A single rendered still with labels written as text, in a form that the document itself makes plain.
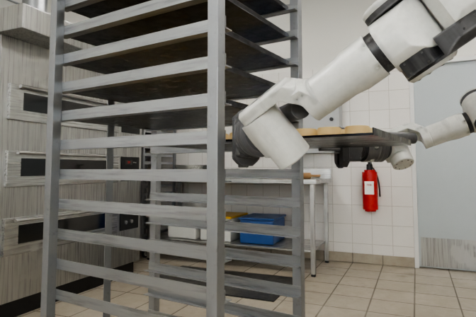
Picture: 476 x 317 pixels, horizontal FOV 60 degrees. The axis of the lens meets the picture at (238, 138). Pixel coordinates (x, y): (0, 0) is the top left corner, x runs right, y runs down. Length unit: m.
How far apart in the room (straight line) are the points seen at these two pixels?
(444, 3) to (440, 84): 4.01
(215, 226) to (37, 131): 2.41
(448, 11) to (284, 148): 0.30
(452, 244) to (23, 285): 3.73
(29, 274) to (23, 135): 0.95
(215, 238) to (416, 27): 0.58
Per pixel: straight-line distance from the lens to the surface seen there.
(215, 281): 0.95
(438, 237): 4.62
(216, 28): 0.98
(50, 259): 1.39
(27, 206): 3.18
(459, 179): 4.58
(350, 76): 0.63
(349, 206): 4.60
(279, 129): 0.68
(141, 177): 1.11
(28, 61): 3.23
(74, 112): 1.34
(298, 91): 0.65
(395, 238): 4.59
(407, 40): 0.63
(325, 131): 0.87
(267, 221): 4.17
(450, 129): 1.37
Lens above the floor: 0.98
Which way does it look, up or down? 4 degrees up
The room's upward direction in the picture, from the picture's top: straight up
